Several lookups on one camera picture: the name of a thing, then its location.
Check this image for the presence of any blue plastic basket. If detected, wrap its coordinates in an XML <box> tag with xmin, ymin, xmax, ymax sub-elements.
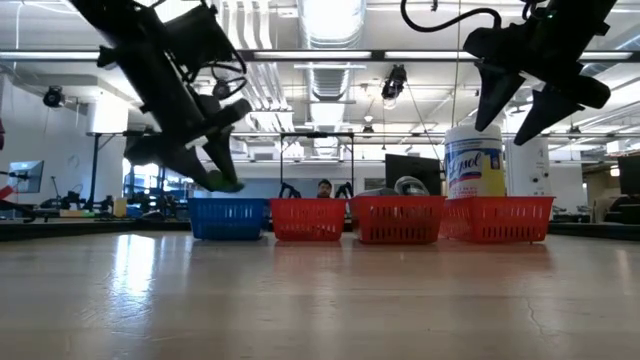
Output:
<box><xmin>187</xmin><ymin>196</ymin><xmax>268</xmax><ymax>242</ymax></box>

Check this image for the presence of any grey wall monitor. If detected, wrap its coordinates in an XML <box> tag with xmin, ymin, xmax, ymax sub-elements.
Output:
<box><xmin>8</xmin><ymin>159</ymin><xmax>46</xmax><ymax>195</ymax></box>

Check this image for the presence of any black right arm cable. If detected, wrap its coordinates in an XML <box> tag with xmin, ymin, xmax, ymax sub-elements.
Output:
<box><xmin>399</xmin><ymin>0</ymin><xmax>504</xmax><ymax>35</ymax></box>

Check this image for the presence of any white cylindrical tank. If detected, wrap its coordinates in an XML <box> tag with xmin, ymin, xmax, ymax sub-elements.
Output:
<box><xmin>503</xmin><ymin>135</ymin><xmax>552</xmax><ymax>198</ymax></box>

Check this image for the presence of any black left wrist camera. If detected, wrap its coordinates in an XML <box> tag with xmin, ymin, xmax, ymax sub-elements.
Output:
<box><xmin>163</xmin><ymin>2</ymin><xmax>237</xmax><ymax>77</ymax></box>

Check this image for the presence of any black overhead rig bar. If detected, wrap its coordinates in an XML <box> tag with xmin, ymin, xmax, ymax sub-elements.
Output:
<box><xmin>0</xmin><ymin>48</ymin><xmax>640</xmax><ymax>64</ymax></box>

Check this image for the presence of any black hanging camera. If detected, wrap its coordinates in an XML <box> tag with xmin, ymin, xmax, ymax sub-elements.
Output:
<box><xmin>211</xmin><ymin>77</ymin><xmax>233</xmax><ymax>101</ymax></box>
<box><xmin>380</xmin><ymin>64</ymin><xmax>408</xmax><ymax>102</ymax></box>

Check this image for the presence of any white yellow Lysol wipes canister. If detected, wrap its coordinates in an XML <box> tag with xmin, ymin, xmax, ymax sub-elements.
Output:
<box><xmin>443</xmin><ymin>123</ymin><xmax>507</xmax><ymax>199</ymax></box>

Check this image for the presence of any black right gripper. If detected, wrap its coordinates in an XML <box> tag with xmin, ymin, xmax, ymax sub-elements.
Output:
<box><xmin>461</xmin><ymin>13</ymin><xmax>613</xmax><ymax>148</ymax></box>

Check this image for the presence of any black computer monitor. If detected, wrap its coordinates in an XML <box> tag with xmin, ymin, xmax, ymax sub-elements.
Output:
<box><xmin>384</xmin><ymin>153</ymin><xmax>443</xmax><ymax>197</ymax></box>

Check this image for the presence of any red plastic basket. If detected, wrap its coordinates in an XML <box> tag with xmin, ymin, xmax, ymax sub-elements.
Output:
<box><xmin>349</xmin><ymin>194</ymin><xmax>448</xmax><ymax>246</ymax></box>
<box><xmin>439</xmin><ymin>195</ymin><xmax>556</xmax><ymax>245</ymax></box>
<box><xmin>269</xmin><ymin>197</ymin><xmax>350</xmax><ymax>243</ymax></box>

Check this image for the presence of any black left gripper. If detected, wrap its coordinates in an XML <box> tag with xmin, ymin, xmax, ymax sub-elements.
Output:
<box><xmin>96</xmin><ymin>43</ymin><xmax>254</xmax><ymax>192</ymax></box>

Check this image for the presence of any black background rig frame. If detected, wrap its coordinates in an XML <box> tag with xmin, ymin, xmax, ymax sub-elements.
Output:
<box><xmin>278</xmin><ymin>131</ymin><xmax>356</xmax><ymax>199</ymax></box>

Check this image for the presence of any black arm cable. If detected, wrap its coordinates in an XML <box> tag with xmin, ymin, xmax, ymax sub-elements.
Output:
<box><xmin>188</xmin><ymin>49</ymin><xmax>250</xmax><ymax>102</ymax></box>
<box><xmin>399</xmin><ymin>0</ymin><xmax>504</xmax><ymax>35</ymax></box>

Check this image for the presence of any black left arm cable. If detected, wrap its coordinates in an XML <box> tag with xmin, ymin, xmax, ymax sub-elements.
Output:
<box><xmin>188</xmin><ymin>49</ymin><xmax>250</xmax><ymax>102</ymax></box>

